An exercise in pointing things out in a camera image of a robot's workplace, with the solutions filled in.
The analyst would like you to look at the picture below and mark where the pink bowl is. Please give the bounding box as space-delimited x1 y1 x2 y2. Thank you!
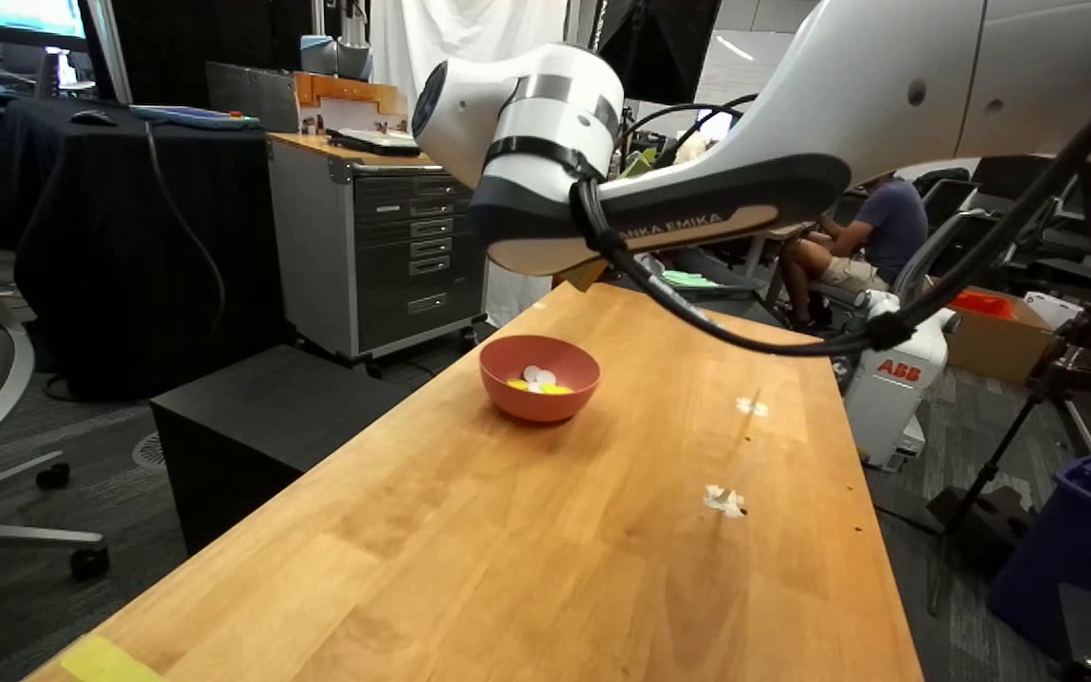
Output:
477 335 602 430

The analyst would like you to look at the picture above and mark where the grey drawer cabinet wooden top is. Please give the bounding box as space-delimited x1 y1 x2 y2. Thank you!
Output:
266 130 501 369

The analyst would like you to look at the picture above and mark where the white tape strip crumpled end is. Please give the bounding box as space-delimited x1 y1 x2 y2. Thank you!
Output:
732 388 777 447
700 480 753 522

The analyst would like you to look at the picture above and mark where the black low box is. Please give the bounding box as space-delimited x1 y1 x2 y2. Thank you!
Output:
148 340 454 560

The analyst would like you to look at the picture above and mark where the white curtain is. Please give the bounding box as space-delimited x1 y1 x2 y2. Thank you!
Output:
367 0 573 325

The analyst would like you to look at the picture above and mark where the black softbox light on stand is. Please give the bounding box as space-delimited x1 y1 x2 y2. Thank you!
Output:
596 0 728 105

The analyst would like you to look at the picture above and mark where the white ABB machine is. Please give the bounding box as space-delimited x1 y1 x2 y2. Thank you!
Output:
842 284 957 469

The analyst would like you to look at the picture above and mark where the seated person blue shirt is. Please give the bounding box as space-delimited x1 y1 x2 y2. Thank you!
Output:
777 176 936 335

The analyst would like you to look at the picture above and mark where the black cloth covered table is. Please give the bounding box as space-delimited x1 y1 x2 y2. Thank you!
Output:
6 96 295 406

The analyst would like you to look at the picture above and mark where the cardboard box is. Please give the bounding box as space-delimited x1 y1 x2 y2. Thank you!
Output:
943 284 1088 389

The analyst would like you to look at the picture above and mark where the black backdrop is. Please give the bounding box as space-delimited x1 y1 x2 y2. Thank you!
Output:
104 0 319 109

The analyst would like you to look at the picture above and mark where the yellow tape patch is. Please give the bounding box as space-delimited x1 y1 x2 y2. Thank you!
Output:
51 634 167 682

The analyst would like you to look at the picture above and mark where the blue bin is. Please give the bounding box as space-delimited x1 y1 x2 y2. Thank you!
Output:
983 447 1091 661

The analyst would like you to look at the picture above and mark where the large lit display screen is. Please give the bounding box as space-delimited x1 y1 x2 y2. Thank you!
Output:
0 0 90 44

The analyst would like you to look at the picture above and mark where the yellow green wrist camera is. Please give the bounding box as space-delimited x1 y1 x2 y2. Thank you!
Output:
560 254 613 295

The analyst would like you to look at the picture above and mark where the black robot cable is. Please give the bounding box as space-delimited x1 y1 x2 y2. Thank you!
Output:
563 51 1091 360

